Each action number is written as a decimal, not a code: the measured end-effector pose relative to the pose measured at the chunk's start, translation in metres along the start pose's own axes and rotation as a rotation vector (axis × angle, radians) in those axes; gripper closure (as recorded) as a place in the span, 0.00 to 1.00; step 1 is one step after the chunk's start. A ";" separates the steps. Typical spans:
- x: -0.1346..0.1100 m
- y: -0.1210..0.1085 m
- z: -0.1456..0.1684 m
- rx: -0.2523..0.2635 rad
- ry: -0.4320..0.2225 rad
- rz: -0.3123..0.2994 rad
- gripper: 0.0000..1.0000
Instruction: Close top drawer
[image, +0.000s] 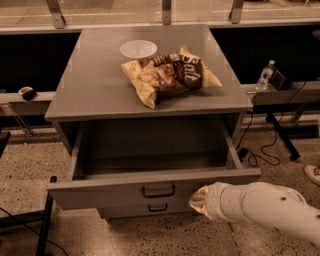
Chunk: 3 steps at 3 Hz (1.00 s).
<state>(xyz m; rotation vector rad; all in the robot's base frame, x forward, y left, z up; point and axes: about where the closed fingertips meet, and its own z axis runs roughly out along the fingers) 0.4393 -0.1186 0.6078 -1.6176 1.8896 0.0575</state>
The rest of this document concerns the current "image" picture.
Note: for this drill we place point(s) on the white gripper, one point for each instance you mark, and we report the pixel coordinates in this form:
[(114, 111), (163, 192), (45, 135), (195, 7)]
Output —
[(217, 200)]

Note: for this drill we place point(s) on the grey top drawer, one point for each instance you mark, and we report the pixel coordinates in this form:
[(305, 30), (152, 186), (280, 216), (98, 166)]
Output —
[(112, 160)]

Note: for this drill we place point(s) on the grey drawer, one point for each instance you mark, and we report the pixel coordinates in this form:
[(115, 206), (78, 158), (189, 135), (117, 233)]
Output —
[(112, 160), (144, 209)]

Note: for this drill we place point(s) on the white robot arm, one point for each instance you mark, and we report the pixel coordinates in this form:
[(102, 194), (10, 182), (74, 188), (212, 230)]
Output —
[(274, 207)]

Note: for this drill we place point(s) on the grey lower drawer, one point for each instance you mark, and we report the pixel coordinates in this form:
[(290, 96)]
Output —
[(144, 209)]

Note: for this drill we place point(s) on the grey drawer cabinet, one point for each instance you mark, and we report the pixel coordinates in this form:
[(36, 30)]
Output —
[(94, 88)]

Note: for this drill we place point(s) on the white red sneaker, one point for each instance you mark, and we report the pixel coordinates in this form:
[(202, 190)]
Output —
[(313, 173)]

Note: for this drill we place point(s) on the brown salt chip bag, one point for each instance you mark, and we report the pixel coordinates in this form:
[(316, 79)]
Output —
[(164, 76)]

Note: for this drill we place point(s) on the clear water bottle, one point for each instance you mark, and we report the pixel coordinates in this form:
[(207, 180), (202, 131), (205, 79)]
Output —
[(265, 76)]

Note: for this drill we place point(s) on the small black box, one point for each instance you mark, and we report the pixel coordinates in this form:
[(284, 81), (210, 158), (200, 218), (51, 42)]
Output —
[(280, 81)]

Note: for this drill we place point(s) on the clear plastic bowl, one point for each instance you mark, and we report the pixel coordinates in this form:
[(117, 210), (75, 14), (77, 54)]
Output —
[(136, 49)]

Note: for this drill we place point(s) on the black tape measure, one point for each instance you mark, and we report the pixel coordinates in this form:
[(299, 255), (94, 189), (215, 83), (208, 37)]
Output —
[(27, 93)]

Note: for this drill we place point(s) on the black top drawer handle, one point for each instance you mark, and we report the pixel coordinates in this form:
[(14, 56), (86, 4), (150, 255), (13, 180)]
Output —
[(158, 193)]

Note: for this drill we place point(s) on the black drawer handle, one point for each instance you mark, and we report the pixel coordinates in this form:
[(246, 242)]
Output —
[(159, 208), (158, 193)]

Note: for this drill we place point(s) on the black lower drawer handle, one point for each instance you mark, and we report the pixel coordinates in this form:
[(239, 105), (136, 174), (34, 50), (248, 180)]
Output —
[(159, 208)]

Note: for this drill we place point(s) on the black chair frame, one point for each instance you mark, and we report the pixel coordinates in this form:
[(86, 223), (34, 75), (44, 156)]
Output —
[(24, 173)]

